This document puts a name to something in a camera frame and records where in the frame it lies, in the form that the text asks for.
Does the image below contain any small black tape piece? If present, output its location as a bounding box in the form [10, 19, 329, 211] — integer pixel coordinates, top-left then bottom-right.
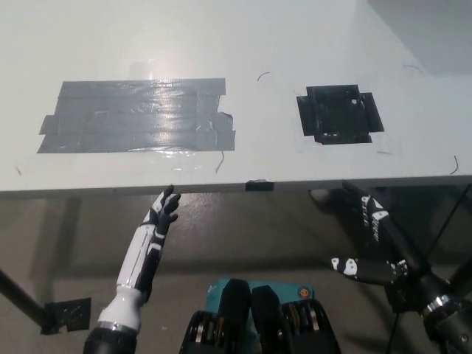
[245, 179, 274, 192]

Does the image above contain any thin black cable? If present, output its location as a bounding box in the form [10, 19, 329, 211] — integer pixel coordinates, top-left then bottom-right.
[433, 184, 472, 240]

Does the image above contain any clear tape strip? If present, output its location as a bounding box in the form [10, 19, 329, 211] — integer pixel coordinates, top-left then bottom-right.
[14, 147, 222, 176]

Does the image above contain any black tape square spot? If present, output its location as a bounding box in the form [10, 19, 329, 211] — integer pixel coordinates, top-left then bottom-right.
[296, 84, 385, 145]

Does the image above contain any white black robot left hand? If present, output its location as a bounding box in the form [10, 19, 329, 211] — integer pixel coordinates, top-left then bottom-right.
[115, 184, 182, 302]

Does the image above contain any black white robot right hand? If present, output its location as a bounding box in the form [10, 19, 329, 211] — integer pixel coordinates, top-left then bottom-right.
[330, 179, 453, 316]

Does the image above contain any grey duct tape patch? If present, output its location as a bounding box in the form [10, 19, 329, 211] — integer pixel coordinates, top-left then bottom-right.
[36, 77, 237, 154]

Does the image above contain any black teal robot body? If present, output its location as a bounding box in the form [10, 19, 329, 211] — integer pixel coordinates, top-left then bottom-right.
[179, 278, 342, 354]

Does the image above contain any black floor tape patch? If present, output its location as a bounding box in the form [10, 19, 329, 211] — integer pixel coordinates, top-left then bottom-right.
[40, 297, 92, 335]

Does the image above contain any black diagonal table leg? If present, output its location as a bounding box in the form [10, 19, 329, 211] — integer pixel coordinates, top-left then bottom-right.
[0, 268, 49, 327]

